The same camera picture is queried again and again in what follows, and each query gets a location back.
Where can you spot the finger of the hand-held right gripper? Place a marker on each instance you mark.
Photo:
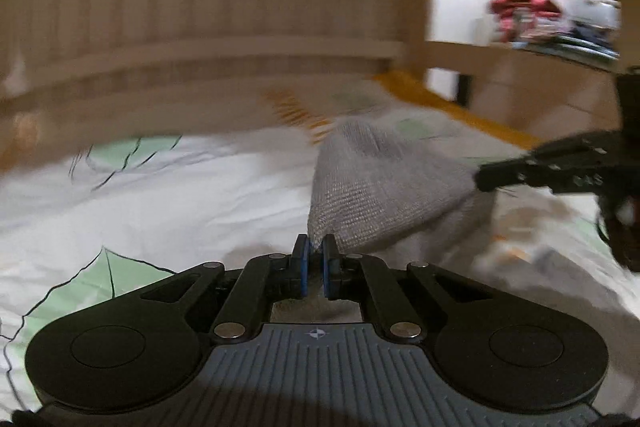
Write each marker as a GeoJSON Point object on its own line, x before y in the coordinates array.
{"type": "Point", "coordinates": [545, 169]}

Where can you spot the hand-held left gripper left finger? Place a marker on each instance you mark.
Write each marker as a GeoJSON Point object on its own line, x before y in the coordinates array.
{"type": "Point", "coordinates": [300, 268]}

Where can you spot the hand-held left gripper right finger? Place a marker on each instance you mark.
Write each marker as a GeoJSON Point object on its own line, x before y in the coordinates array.
{"type": "Point", "coordinates": [328, 268]}

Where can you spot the grey knit hoodie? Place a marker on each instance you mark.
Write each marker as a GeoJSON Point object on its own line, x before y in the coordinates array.
{"type": "Point", "coordinates": [380, 192]}

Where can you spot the pile of colourful clothes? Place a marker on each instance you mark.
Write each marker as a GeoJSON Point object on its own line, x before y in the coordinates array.
{"type": "Point", "coordinates": [550, 24]}

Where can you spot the leaf printed white duvet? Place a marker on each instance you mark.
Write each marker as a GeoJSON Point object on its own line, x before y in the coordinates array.
{"type": "Point", "coordinates": [150, 207]}

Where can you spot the wooden headboard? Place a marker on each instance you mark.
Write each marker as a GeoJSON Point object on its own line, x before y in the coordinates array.
{"type": "Point", "coordinates": [225, 7]}

